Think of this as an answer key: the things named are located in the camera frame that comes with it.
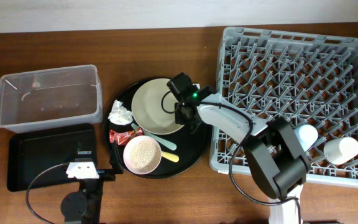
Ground pink bowl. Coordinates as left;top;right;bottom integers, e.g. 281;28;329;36
123;136;162;175

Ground cream plate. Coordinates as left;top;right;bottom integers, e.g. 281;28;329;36
131;78;184;135

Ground light blue cup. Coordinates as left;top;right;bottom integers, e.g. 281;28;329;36
294;124;318;151

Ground grey dishwasher rack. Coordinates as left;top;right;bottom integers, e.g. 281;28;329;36
216;27;358;188

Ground white cup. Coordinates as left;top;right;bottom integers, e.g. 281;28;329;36
324;137;358;165

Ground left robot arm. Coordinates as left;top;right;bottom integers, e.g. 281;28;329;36
60;142;124;224

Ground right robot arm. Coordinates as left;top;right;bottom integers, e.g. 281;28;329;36
167;73;311;223

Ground red candy wrapper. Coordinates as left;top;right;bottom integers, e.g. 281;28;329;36
109;128;144;146

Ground mint green spoon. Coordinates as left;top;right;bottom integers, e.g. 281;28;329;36
143;130;177;151

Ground yellow spoon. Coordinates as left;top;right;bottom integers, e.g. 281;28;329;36
161;151;180;162

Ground crumpled white tissue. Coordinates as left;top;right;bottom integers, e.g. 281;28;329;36
108;100;133;126

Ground round black tray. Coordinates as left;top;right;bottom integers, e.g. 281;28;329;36
103;78;212;179

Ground black rectangular tray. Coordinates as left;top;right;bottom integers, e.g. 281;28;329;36
7;123;96;192

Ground clear plastic bin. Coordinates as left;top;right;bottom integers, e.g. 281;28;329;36
0;65;103;133

